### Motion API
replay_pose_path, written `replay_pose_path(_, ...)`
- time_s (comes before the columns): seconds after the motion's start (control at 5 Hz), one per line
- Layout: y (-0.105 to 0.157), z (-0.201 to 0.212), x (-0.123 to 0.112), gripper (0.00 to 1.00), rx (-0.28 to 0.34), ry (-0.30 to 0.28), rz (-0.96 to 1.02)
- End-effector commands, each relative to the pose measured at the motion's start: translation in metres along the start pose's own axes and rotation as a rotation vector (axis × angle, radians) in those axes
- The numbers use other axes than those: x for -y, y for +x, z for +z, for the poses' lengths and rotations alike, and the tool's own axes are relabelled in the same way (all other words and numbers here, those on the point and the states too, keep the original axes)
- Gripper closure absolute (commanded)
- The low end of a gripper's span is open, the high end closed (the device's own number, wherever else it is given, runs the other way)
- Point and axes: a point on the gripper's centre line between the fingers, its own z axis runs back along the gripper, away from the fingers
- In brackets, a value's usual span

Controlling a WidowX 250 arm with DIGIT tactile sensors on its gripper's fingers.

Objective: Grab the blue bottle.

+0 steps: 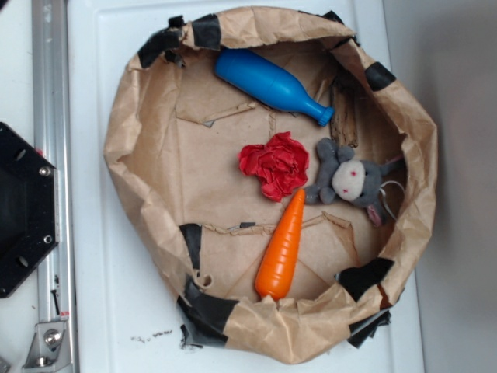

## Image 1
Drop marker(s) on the blue plastic bottle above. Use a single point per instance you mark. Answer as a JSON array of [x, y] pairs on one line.
[[269, 83]]

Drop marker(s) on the red crumpled paper ball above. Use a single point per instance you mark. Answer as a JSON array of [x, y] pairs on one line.
[[280, 165]]

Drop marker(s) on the brown paper bag bin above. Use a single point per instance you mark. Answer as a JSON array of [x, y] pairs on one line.
[[172, 147]]

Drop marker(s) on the orange plastic carrot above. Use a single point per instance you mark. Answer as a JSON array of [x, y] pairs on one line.
[[276, 271]]

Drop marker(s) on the grey plush bunny toy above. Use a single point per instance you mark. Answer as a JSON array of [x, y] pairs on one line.
[[356, 181]]

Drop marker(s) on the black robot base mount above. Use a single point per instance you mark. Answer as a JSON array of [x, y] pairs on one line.
[[28, 210]]

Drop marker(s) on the aluminium extrusion rail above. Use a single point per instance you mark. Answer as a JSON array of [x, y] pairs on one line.
[[56, 274]]

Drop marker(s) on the metal corner bracket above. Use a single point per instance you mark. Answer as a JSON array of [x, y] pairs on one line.
[[49, 350]]

